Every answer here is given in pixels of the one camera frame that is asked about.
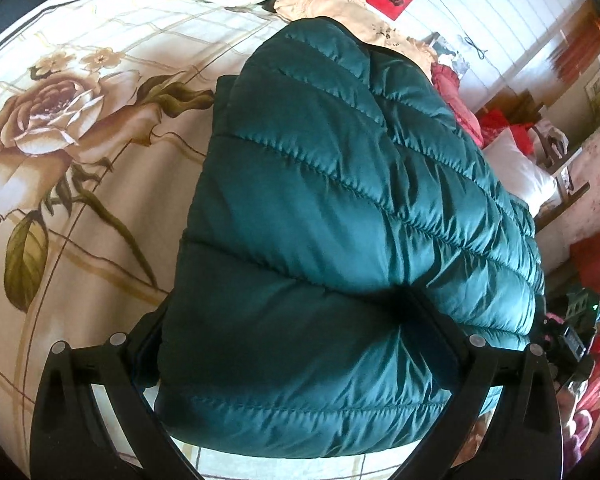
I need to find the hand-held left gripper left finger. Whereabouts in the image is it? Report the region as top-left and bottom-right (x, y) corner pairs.
(30, 300), (201, 480)

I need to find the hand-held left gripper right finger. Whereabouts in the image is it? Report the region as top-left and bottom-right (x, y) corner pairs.
(395, 290), (563, 480)

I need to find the green puffer jacket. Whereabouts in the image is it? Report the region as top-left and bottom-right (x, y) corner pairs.
(155, 17), (548, 461)

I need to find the red cushion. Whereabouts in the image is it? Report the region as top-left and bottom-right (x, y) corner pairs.
(569, 237), (600, 295)

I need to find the floral bed sheet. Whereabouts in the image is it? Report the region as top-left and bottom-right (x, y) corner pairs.
(0, 0), (481, 480)

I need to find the white pillow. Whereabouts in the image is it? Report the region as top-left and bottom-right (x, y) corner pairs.
(482, 127), (558, 216)

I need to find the wooden cabinet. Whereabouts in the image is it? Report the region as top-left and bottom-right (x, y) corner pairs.
(520, 0), (600, 111)

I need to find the beige cloth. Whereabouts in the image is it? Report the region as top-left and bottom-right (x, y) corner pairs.
(272, 0), (438, 68)

